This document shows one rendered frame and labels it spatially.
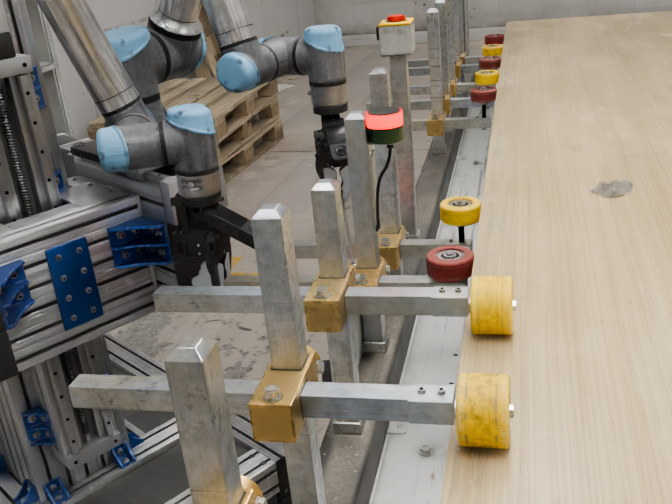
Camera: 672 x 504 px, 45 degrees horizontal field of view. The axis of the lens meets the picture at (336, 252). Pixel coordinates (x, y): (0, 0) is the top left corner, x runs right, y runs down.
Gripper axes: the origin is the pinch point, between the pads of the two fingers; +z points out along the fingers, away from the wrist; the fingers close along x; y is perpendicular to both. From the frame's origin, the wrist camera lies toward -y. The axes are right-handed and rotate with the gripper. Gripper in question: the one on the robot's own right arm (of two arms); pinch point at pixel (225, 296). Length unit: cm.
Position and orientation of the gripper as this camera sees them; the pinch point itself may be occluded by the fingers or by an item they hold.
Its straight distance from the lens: 151.0
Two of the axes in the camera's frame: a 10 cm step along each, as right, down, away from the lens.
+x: -2.1, 4.0, -8.9
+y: -9.8, -0.2, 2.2
